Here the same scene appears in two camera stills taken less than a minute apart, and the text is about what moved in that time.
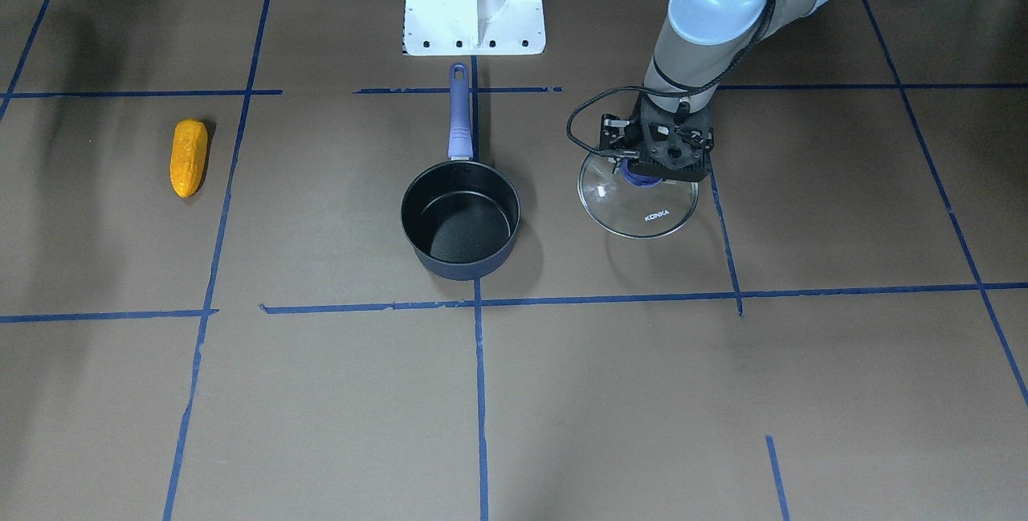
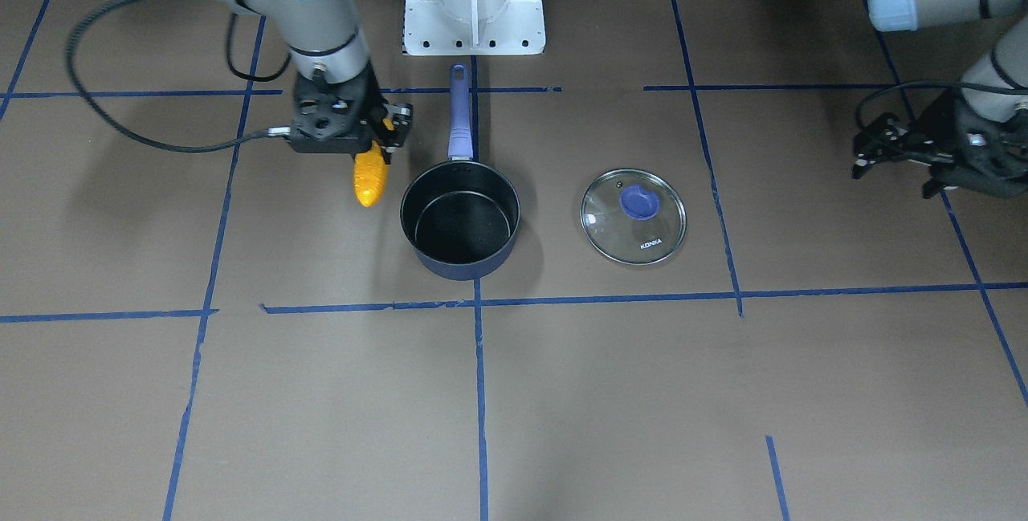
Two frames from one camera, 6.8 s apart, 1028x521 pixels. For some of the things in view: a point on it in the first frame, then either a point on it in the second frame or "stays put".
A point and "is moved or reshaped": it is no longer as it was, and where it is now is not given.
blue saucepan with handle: [462, 213] stays put
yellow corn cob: [188, 156] to [369, 169]
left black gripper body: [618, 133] to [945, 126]
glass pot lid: [629, 210] is moved or reshaped
